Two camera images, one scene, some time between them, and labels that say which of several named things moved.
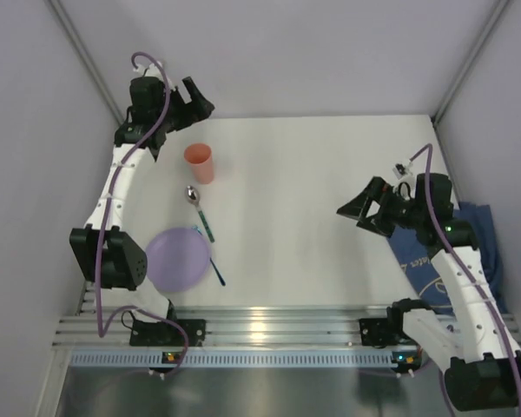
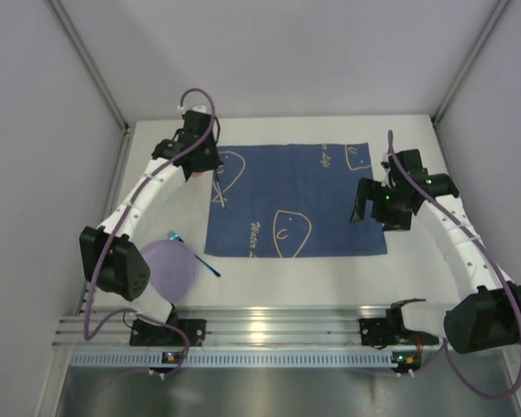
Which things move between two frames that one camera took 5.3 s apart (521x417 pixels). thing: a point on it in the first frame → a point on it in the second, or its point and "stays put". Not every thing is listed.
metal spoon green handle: (193, 196) → (219, 170)
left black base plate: (161, 334) stays put
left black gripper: (181, 109) → (206, 161)
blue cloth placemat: (417, 260) → (292, 200)
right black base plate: (376, 332) stays put
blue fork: (220, 278) → (174, 235)
